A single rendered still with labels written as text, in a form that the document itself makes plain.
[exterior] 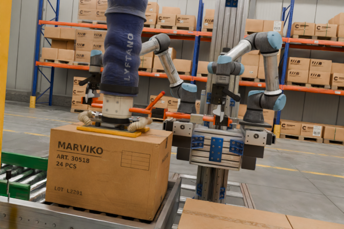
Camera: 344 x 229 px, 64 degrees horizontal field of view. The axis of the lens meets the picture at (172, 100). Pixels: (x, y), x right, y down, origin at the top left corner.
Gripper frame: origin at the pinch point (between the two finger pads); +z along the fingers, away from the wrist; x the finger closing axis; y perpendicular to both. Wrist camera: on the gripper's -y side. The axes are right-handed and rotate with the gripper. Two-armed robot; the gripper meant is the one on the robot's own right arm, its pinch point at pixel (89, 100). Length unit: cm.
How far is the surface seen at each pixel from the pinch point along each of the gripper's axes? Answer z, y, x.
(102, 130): 11.0, 27.3, -40.3
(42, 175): 54, -26, -8
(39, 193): 53, -9, -36
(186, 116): 0, 70, -30
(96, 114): 4.9, 18.0, -27.6
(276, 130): 84, 284, 672
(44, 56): -71, -497, 689
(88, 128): 10.8, 19.6, -40.1
